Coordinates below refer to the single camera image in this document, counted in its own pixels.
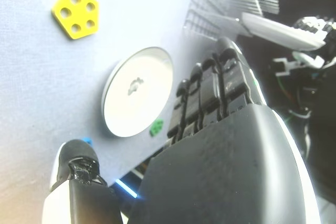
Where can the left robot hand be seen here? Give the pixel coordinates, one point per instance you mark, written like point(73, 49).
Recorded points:
point(223, 169)

